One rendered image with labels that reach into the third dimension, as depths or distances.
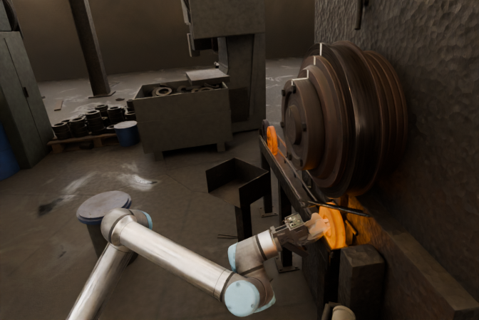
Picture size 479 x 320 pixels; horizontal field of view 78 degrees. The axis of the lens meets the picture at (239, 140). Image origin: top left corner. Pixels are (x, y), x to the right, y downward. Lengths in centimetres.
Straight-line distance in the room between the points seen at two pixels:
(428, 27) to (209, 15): 281
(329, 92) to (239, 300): 62
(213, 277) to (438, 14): 86
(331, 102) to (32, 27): 1160
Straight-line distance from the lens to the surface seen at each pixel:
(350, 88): 76
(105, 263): 135
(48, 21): 1186
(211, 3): 342
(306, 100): 82
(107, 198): 213
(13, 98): 418
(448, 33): 75
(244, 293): 93
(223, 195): 156
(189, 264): 101
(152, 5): 1096
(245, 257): 107
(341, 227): 106
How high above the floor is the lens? 143
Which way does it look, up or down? 22 degrees down
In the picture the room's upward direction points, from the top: 5 degrees counter-clockwise
